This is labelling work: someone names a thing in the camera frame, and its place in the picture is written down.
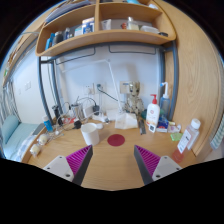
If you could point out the blue spray bottle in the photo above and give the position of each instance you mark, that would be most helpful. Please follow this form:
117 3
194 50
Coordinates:
164 101

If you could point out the black comb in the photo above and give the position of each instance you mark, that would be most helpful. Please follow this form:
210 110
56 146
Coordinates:
142 127

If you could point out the white plastic cup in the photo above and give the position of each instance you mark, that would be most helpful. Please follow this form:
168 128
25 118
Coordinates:
90 133

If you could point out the white pump lotion bottle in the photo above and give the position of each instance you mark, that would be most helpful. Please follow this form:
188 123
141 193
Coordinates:
153 112

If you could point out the clear bottle white cap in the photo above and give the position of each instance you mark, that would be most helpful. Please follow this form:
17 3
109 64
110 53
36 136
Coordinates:
189 136

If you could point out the bed with teal pillow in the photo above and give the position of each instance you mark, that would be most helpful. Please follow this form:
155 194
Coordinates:
17 136

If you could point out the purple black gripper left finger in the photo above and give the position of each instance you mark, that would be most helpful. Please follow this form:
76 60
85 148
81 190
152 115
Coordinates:
72 167

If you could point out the green sticky note pad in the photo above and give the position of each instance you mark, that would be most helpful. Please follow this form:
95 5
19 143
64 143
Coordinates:
176 136

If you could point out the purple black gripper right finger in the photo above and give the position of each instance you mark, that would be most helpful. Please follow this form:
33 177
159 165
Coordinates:
153 167

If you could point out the wooden groot figurine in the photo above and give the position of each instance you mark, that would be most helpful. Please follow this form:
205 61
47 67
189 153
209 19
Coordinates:
134 103

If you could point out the wooden wall shelf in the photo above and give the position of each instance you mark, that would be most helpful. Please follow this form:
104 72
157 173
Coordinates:
115 21

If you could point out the white tissue pack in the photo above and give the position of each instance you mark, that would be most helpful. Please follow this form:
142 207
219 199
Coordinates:
126 121

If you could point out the round dark red coaster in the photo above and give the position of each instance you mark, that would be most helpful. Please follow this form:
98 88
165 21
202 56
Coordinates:
116 140

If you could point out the small blue capped bottle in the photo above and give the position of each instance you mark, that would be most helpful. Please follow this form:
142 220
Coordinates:
47 123

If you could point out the white desk lamp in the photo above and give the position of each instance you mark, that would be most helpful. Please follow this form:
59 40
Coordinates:
93 84

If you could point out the blue white box on shelf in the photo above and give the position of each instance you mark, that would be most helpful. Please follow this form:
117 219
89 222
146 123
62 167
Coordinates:
88 25

